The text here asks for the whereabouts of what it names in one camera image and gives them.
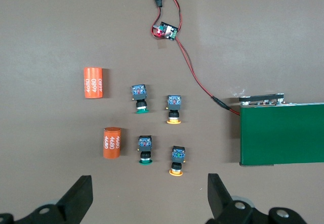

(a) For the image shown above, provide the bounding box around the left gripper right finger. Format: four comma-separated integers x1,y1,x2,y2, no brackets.
206,173,308,224

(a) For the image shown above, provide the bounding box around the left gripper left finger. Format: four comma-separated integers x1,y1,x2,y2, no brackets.
0,174,94,224

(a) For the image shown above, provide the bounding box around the yellow push button switch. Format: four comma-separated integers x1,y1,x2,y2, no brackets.
168,145,187,177
166,95,183,125

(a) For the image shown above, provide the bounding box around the orange 4680 battery cylinder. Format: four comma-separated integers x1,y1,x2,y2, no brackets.
84,67,103,100
102,126,122,160

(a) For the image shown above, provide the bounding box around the green push button switch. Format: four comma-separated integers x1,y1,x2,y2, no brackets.
130,83,150,114
138,135,154,165

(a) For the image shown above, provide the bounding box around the green conveyor belt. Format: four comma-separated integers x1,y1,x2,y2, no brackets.
238,92,324,168

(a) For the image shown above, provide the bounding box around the small black controller board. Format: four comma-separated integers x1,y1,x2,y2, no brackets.
152,21,178,41

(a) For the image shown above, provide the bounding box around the red black twisted wire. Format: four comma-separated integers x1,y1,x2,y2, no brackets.
152,0,241,116

